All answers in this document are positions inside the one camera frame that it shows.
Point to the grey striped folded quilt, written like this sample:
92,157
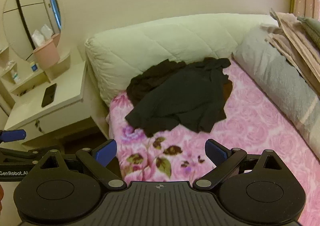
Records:
277,78

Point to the small blue-label jar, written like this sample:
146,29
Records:
33,66

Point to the white quilted cushion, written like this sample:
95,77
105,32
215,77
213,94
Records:
162,38

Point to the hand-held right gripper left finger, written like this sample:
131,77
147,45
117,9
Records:
107,152

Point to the pink bin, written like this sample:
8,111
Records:
47,56

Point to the small white bottle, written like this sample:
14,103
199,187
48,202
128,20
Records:
15,76

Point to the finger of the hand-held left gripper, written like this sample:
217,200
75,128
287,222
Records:
15,135
20,152

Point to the pink floral blanket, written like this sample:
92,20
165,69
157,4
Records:
250,126

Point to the white dressing table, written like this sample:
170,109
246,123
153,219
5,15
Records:
67,101

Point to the white plastic bag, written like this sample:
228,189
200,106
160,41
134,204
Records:
38,37

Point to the beige folded bedding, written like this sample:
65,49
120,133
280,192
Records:
295,41

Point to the dark brown garment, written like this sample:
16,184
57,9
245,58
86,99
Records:
147,78

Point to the oval mirror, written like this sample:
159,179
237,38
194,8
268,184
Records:
27,16

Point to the black phone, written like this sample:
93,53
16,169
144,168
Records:
49,95

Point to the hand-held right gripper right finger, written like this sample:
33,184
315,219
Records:
215,153

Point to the black long-sleeve shirt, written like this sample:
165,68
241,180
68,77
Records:
180,96

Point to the green pillow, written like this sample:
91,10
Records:
312,28

